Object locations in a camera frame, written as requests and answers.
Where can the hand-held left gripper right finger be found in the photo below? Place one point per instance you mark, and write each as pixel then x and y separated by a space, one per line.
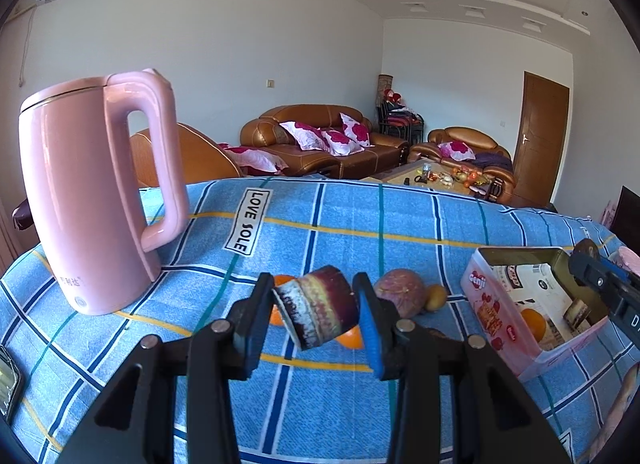
pixel 369 329

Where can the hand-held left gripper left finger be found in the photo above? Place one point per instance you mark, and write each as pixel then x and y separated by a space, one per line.
pixel 260 316

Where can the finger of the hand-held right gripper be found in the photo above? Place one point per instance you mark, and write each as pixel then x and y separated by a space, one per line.
pixel 590 271
pixel 620 271

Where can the orange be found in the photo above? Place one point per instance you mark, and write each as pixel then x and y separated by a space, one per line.
pixel 351 339
pixel 276 318
pixel 534 324

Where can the small patterned jar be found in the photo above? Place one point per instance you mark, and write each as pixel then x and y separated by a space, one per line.
pixel 320 306

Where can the pink tin box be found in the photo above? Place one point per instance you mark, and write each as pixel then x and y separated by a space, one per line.
pixel 490 324

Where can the person's right forearm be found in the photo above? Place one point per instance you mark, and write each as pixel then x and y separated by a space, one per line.
pixel 622 409

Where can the pink rounded object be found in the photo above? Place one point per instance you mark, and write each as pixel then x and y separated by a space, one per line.
pixel 631 258

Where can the dark purple sugarcane piece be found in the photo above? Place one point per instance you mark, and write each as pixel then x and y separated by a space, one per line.
pixel 577 315

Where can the purple passion fruit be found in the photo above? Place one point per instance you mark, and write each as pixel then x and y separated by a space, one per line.
pixel 402 291

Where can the black television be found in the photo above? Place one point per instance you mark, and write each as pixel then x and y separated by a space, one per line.
pixel 629 214

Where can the pink bag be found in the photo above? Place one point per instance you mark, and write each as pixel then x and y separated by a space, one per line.
pixel 609 214

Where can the small yellow round fruit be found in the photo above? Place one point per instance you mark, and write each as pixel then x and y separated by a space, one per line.
pixel 436 298

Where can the blue plaid cloth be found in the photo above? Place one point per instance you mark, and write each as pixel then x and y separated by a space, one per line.
pixel 350 224

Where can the brown wooden door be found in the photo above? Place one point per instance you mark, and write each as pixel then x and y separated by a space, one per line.
pixel 540 143

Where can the purple blanket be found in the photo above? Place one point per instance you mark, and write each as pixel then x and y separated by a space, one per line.
pixel 495 161

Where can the wooden coffee table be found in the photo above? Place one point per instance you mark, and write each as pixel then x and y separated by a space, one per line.
pixel 395 174

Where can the red floral white pillow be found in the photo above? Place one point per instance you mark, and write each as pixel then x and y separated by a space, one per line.
pixel 342 142
pixel 456 149
pixel 305 136
pixel 357 128
pixel 252 158

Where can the pile of fruit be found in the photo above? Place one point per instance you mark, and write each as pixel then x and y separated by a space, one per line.
pixel 465 174

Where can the brown leather two-seat sofa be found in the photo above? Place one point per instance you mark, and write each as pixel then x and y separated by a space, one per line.
pixel 492 143

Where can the drink can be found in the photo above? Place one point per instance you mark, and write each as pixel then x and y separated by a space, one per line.
pixel 426 172

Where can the brown leather armchair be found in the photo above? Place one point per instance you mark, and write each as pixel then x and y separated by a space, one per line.
pixel 200 153

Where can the brown leather three-seat sofa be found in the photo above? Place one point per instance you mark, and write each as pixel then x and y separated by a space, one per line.
pixel 380 153

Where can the pink electric kettle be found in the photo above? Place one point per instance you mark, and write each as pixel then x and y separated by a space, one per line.
pixel 95 194

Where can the stacked black chairs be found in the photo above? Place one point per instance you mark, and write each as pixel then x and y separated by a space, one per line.
pixel 402 121

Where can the red plush toy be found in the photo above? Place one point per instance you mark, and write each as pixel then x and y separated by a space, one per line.
pixel 392 94

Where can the tall patterned floor vase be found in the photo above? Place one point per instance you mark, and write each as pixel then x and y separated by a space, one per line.
pixel 385 83

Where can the black smartphone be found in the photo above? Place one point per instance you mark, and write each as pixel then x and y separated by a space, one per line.
pixel 9 384

